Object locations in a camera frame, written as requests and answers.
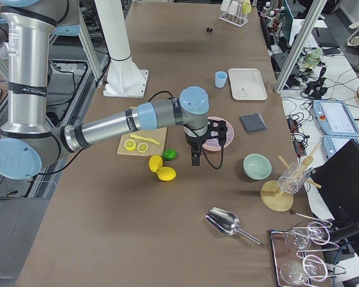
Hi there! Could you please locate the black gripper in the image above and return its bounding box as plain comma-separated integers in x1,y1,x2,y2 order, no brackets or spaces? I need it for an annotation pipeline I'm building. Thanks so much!
184,125,204,166

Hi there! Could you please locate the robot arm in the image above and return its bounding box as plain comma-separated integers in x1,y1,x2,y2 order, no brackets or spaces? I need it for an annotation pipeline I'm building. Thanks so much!
0,1,211,180

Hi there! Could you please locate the metal ice scoop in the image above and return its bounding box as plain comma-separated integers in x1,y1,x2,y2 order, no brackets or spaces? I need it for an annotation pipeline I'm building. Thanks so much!
205,207,261,245

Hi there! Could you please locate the blue plastic cup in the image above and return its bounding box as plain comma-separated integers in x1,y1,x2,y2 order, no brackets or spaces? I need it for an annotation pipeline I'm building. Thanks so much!
215,71,228,88

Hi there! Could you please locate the wooden cup tree stand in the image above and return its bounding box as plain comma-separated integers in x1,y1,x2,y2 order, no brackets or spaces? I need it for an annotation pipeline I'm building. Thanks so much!
260,142,321,212

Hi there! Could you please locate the pink bowl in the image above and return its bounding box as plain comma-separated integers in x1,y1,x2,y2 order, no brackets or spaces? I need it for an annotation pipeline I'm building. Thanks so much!
203,116,234,152

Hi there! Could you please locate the green lime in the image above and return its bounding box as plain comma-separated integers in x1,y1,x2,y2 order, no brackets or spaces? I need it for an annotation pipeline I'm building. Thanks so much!
162,148,177,161

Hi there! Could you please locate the yellow lemon lower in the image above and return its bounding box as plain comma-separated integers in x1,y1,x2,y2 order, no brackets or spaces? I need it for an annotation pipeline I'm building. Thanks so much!
157,166,177,181

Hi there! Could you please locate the yellow lemon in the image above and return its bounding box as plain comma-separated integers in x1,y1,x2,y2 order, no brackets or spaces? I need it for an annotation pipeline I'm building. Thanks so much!
148,155,163,173
157,166,177,181

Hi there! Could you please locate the yellow lemon upper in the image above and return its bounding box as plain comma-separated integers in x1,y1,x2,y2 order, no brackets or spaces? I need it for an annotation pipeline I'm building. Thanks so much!
148,155,163,173

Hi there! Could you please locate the wooden cutting board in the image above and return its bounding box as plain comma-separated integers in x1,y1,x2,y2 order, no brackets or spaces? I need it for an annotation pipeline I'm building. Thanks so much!
117,127,167,157

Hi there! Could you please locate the yellow plastic knife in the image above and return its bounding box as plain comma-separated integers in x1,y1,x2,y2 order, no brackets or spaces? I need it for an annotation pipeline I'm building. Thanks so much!
129,133,160,145

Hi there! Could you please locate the lemon slice right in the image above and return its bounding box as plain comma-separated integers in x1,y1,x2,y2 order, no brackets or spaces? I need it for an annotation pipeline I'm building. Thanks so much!
137,142,149,153

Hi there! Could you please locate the lemon slice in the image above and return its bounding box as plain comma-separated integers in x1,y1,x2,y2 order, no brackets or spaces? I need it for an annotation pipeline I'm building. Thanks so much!
124,139,137,151
137,142,149,153

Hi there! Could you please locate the green bowl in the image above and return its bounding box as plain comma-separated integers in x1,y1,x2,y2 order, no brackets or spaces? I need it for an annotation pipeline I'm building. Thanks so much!
243,154,272,180

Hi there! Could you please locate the grey folded cloth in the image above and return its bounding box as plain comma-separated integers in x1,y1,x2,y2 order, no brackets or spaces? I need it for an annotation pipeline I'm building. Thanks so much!
239,112,267,133

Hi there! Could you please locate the lemon slice left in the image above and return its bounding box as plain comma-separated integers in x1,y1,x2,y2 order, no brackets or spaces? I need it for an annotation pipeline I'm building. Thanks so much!
124,139,137,151

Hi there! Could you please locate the cream rabbit tray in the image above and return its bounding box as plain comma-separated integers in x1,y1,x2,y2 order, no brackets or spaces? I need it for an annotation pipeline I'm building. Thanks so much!
228,68,267,101

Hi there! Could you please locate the clear textured glass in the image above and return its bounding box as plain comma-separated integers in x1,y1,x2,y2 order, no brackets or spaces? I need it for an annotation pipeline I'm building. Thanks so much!
278,162,312,194

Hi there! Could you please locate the teach pendant lower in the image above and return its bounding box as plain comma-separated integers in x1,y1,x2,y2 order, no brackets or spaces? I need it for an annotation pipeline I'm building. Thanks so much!
323,135,359,159

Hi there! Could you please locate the teach pendant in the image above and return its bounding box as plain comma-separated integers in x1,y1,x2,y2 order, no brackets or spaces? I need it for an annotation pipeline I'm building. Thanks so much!
312,100,359,138
323,135,359,159

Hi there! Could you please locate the wine glass upper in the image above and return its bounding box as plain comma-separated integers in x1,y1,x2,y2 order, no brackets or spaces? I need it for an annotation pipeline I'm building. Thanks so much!
285,221,330,251

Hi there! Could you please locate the teach pendant upper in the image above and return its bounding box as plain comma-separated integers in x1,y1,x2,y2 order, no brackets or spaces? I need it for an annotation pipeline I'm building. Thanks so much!
312,100,359,138

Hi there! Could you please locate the metal wine glass rack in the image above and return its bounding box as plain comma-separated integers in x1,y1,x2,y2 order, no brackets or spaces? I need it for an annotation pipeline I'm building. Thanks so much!
270,221,346,286

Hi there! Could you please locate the black monitor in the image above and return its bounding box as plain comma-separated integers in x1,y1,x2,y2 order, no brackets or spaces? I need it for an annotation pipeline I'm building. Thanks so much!
312,139,359,222

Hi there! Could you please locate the wine glass lower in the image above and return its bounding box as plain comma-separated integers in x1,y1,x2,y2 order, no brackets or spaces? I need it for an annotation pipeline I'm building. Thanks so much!
280,255,328,286

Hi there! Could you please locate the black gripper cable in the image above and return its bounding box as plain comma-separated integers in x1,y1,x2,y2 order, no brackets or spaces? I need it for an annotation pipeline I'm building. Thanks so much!
147,91,228,170

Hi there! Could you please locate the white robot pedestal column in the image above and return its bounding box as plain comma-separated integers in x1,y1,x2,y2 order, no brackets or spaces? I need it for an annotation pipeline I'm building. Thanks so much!
95,0,148,99

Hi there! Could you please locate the white wire cup rack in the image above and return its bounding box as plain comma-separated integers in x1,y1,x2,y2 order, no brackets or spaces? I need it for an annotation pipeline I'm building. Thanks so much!
219,0,252,28

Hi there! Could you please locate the aluminium frame post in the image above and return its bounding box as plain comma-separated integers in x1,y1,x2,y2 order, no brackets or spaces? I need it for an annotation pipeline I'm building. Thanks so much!
273,0,327,94

